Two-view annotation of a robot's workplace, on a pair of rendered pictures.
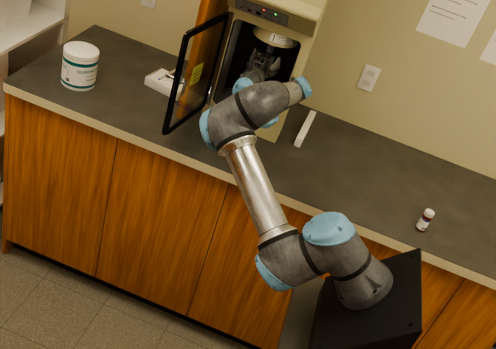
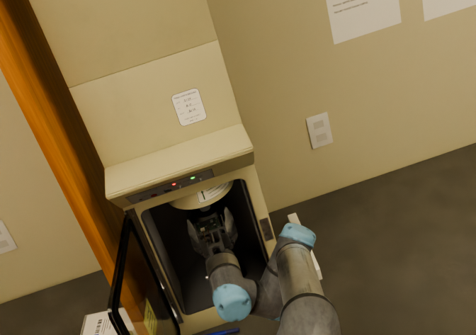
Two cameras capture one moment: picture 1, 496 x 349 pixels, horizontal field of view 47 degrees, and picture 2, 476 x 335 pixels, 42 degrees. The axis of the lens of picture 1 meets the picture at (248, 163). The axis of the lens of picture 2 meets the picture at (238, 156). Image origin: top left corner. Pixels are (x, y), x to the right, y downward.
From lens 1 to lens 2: 74 cm
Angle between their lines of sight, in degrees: 8
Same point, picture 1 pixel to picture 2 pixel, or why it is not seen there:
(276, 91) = (319, 323)
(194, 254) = not seen: outside the picture
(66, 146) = not seen: outside the picture
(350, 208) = (455, 315)
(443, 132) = (439, 121)
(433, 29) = (353, 29)
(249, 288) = not seen: outside the picture
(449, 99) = (422, 84)
